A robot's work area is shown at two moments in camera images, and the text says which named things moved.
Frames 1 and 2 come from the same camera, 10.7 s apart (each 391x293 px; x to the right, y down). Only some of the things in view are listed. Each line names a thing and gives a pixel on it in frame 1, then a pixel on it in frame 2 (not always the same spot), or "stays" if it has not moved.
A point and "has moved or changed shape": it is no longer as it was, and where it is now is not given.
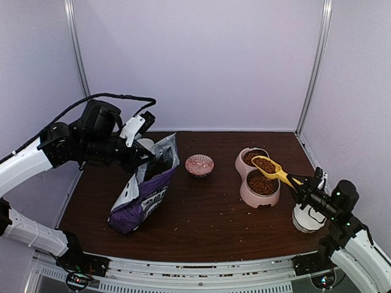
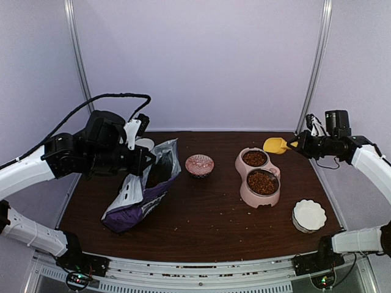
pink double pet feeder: (255, 188) stays
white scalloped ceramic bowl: (307, 220) stays
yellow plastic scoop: (269, 169) -> (277, 145)
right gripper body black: (307, 191) -> (311, 149)
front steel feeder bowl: (261, 185) stays
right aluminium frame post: (317, 65) stays
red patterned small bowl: (200, 166) stays
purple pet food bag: (143, 195) has moved or changed shape
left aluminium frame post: (72, 24) stays
